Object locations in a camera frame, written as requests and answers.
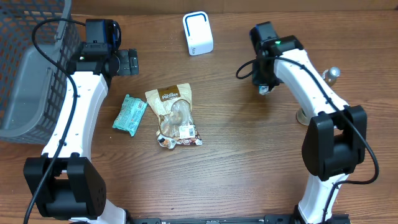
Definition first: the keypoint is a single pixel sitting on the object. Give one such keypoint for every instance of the grey plastic basket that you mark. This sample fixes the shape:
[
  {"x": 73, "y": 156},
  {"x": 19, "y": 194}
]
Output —
[{"x": 32, "y": 89}]

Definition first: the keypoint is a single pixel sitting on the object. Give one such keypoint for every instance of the green lid jar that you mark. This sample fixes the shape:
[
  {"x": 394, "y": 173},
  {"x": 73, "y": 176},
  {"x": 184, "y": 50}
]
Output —
[{"x": 302, "y": 118}]

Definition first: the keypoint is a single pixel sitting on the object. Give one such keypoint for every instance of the yellow liquid plastic bottle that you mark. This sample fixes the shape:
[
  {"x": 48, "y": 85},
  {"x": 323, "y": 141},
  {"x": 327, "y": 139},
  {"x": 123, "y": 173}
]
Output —
[{"x": 331, "y": 75}]

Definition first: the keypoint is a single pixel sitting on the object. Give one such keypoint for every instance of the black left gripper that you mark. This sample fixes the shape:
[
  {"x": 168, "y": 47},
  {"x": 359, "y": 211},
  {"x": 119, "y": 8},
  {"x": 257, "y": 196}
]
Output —
[{"x": 132, "y": 61}]

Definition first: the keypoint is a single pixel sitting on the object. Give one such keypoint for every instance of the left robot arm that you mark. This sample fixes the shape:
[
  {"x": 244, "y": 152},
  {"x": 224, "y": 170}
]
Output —
[{"x": 64, "y": 183}]

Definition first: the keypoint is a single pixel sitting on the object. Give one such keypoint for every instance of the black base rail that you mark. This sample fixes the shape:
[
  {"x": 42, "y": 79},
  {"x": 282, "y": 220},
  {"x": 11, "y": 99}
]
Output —
[{"x": 267, "y": 219}]

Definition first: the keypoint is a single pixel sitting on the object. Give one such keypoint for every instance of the small teal gum pack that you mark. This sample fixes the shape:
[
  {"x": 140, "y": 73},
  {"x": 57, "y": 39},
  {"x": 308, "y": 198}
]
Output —
[{"x": 263, "y": 90}]

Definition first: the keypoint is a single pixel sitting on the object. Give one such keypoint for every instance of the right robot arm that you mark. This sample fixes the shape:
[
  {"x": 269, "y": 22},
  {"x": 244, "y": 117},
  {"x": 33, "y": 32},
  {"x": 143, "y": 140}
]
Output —
[{"x": 333, "y": 144}]

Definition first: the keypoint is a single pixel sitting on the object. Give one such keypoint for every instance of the beige snack pouch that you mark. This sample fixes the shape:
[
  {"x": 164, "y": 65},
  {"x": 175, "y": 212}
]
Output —
[{"x": 173, "y": 107}]

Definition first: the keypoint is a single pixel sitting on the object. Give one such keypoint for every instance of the white barcode scanner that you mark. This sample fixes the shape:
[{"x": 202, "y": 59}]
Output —
[{"x": 198, "y": 33}]

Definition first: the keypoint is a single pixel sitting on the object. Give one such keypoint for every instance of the green wet wipes pack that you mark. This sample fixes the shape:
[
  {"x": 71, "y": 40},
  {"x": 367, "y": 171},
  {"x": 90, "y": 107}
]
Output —
[{"x": 130, "y": 115}]

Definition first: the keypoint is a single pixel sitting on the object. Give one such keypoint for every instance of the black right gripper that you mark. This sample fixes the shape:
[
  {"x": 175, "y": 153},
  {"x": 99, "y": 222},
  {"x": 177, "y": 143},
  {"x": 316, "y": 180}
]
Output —
[{"x": 260, "y": 79}]

